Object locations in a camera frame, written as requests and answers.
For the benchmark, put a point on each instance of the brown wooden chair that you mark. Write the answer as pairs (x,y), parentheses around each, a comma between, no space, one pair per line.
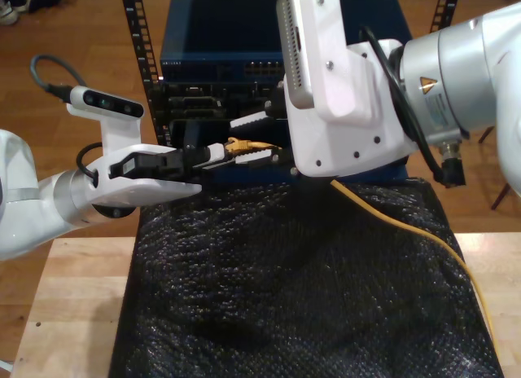
(500,198)

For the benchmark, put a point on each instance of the white sneaker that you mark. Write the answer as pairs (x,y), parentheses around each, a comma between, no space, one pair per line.
(7,13)

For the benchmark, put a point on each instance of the black bubble mat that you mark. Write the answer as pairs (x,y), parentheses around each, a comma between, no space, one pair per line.
(285,292)

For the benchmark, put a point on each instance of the blue rack base board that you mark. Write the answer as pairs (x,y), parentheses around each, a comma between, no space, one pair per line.
(252,176)

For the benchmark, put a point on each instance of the black perforated rack post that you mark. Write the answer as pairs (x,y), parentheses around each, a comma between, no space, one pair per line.
(445,7)
(138,32)

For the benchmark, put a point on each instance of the blue network switch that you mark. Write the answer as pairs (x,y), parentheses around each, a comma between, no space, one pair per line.
(224,27)

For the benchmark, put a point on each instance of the black rack server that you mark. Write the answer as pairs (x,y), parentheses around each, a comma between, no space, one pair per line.
(195,103)

